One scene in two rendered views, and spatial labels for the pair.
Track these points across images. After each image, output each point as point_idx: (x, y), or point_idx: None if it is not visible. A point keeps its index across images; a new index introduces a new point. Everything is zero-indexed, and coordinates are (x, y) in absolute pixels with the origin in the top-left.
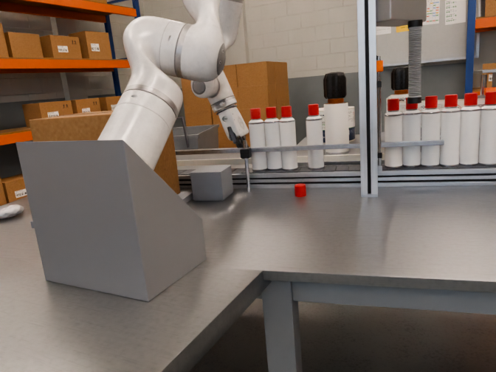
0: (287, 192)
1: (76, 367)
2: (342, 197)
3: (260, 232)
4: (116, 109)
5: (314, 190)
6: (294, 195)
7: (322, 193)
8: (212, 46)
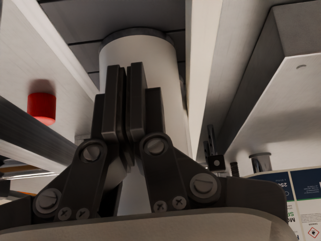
0: (55, 78)
1: None
2: (63, 128)
3: None
4: None
5: (90, 103)
6: (37, 91)
7: (79, 112)
8: None
